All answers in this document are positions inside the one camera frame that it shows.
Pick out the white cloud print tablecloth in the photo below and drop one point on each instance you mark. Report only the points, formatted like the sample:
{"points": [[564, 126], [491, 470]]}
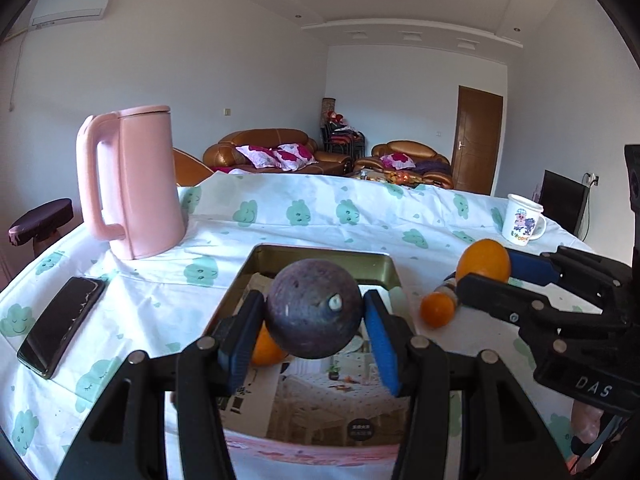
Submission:
{"points": [[320, 215]]}

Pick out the black smartphone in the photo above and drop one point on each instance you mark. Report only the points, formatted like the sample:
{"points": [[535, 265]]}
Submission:
{"points": [[62, 325]]}

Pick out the brown leather sofa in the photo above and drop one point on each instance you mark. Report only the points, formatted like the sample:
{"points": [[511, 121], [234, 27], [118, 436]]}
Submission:
{"points": [[270, 137]]}

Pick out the newspaper tray lining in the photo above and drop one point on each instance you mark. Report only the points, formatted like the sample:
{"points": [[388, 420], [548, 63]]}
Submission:
{"points": [[310, 400]]}

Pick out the metal tin tray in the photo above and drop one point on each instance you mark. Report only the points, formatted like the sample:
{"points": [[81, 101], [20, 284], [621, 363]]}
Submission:
{"points": [[325, 260]]}

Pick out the black flat screen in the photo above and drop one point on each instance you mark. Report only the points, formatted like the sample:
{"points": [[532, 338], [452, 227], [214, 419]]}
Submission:
{"points": [[562, 200]]}

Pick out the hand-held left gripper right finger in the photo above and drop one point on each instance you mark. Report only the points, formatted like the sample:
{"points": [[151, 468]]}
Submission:
{"points": [[382, 345]]}

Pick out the purple cushioned stool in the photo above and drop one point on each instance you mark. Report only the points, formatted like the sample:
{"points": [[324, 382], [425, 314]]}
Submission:
{"points": [[40, 220]]}

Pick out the wall socket with plug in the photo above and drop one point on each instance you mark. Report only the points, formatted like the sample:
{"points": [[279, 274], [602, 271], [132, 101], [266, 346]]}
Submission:
{"points": [[594, 179]]}

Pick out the white cartoon print mug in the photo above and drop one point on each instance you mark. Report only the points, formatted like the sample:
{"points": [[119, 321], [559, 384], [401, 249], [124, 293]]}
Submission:
{"points": [[520, 220]]}

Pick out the purple blanket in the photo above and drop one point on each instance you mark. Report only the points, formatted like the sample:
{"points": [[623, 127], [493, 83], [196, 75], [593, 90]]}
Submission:
{"points": [[432, 166]]}

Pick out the pink electric kettle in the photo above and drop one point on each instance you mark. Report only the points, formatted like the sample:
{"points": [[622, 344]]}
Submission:
{"points": [[142, 180]]}

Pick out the pink floral pillow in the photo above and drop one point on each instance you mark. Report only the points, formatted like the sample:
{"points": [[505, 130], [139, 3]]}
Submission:
{"points": [[297, 156], [398, 161], [257, 156]]}

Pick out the person's right hand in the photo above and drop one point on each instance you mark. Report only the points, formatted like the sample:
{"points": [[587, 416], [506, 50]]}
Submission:
{"points": [[586, 420]]}

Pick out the tall patterned floor vase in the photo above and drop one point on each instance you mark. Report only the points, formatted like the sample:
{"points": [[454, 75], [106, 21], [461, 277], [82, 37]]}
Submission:
{"points": [[328, 107]]}

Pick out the cluttered coffee table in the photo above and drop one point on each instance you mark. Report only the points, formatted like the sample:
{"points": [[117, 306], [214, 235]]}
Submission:
{"points": [[385, 176]]}

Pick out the purple passion fruit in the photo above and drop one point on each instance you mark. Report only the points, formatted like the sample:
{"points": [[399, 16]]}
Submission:
{"points": [[312, 307]]}

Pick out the air conditioner pipe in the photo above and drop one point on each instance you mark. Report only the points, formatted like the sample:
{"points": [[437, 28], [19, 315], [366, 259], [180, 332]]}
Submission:
{"points": [[17, 55]]}

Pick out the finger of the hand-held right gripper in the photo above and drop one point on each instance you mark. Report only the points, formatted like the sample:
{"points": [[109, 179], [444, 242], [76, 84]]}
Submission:
{"points": [[532, 267], [500, 297]]}

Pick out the brown leather chair back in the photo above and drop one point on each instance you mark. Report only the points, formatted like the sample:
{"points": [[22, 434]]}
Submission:
{"points": [[187, 167]]}

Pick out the orange tangerine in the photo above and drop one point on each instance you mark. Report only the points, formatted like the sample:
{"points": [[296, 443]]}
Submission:
{"points": [[484, 260], [266, 350], [437, 311]]}

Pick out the stacked dark chairs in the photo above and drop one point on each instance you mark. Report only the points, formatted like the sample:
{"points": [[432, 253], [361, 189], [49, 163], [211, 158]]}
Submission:
{"points": [[345, 142]]}

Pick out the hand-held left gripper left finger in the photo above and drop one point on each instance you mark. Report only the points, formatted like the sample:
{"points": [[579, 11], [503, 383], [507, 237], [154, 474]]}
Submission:
{"points": [[240, 342]]}

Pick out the brown wooden door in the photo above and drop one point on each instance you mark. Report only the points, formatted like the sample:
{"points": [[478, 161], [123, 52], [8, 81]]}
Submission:
{"points": [[475, 140]]}

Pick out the white air conditioner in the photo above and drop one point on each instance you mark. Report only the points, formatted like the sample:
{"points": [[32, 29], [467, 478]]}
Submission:
{"points": [[70, 7]]}

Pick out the brown leather armchair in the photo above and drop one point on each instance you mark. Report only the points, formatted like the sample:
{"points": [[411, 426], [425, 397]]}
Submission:
{"points": [[400, 147]]}

